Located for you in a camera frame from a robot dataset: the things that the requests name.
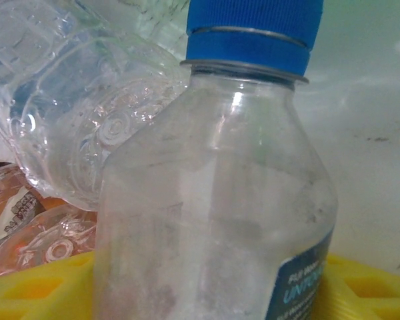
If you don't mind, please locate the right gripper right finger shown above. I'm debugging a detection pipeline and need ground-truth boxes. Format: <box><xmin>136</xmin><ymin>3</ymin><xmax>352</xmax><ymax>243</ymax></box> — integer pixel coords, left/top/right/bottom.
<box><xmin>315</xmin><ymin>253</ymin><xmax>400</xmax><ymax>320</ymax></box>

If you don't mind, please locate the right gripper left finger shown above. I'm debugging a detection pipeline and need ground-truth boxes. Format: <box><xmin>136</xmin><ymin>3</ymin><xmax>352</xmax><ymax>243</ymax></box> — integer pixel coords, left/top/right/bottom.
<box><xmin>0</xmin><ymin>249</ymin><xmax>99</xmax><ymax>320</ymax></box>

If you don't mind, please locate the clear bottle teal label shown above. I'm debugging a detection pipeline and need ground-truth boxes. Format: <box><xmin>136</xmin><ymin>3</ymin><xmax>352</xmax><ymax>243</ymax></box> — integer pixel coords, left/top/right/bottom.
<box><xmin>93</xmin><ymin>0</ymin><xmax>339</xmax><ymax>320</ymax></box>

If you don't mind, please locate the clear bottle white cap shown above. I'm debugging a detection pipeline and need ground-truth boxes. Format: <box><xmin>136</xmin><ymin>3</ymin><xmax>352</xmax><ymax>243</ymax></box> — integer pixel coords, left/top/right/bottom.
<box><xmin>0</xmin><ymin>0</ymin><xmax>191</xmax><ymax>213</ymax></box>

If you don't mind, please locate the copper label plastic bottle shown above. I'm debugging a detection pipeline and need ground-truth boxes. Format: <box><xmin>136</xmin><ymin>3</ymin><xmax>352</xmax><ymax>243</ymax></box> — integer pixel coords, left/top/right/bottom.
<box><xmin>0</xmin><ymin>159</ymin><xmax>99</xmax><ymax>281</ymax></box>

